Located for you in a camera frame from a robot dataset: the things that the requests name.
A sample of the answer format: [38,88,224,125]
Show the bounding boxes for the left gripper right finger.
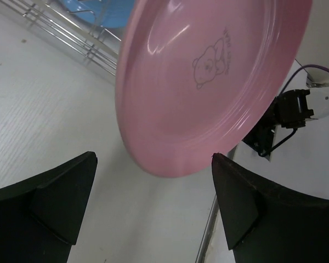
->
[212,153,329,262]

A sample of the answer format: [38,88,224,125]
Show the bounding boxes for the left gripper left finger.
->
[0,151,98,262]

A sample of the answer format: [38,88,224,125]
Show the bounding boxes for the pink plate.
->
[115,1,312,178]

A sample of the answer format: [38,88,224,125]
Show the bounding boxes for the blue plate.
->
[61,0,135,28]

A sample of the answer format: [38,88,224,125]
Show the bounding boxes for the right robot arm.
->
[274,87,329,129]

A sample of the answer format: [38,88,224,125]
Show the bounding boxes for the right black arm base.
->
[242,121,276,161]

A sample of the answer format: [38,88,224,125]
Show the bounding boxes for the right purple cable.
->
[279,64,329,95]

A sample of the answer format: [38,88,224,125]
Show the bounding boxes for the metal wire dish rack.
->
[0,1,121,76]

